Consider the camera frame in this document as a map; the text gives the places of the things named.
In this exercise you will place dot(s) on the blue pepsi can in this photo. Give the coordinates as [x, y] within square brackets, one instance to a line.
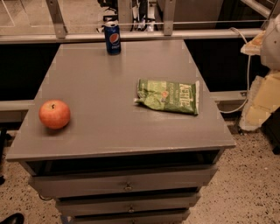
[112, 37]

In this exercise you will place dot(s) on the top grey drawer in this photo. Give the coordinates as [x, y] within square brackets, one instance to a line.
[123, 181]

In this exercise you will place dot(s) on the black shoe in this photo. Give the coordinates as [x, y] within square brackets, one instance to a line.
[16, 218]

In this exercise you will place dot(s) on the grey drawer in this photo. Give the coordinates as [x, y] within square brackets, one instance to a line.
[147, 217]
[123, 181]
[128, 205]

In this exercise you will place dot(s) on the red apple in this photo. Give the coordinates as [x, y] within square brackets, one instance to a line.
[54, 114]

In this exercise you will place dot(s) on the grey drawer cabinet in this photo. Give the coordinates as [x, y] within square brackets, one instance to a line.
[108, 131]

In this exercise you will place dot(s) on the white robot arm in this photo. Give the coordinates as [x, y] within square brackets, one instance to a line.
[270, 49]

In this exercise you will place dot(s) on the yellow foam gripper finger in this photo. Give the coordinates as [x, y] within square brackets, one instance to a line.
[263, 100]
[253, 47]

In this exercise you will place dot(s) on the green jalapeno chip bag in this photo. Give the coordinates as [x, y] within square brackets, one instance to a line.
[169, 96]

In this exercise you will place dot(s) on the middle grey drawer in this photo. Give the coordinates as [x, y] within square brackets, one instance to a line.
[128, 205]

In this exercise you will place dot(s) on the metal window rail frame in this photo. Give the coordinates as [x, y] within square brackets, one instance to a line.
[74, 21]

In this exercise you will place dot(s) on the bottom grey drawer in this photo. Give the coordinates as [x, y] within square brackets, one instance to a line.
[147, 217]

